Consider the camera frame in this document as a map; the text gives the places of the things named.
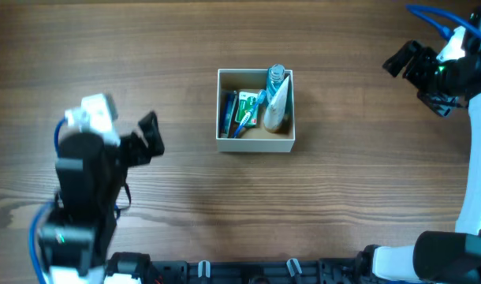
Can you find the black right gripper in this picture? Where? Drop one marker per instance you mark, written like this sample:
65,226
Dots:
423,73

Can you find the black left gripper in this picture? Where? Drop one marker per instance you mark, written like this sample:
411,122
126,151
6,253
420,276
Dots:
132,146

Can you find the Colgate toothpaste tube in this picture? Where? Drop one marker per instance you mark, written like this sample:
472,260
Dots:
222,115

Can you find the blue disposable razor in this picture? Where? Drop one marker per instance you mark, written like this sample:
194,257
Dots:
230,104

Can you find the blue white toothbrush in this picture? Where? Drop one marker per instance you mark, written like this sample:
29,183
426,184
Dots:
262,96

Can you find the white cream tube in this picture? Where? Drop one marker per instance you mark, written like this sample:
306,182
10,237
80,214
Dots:
276,104

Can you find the teal mouthwash bottle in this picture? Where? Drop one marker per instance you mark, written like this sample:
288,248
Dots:
275,75

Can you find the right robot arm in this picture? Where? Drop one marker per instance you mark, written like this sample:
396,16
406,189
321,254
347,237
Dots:
441,257

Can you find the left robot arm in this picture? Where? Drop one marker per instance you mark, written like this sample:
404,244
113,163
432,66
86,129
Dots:
71,245

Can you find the white cardboard box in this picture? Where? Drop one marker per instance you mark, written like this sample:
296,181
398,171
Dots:
255,139

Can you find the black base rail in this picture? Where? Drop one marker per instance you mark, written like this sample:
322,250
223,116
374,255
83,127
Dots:
139,266

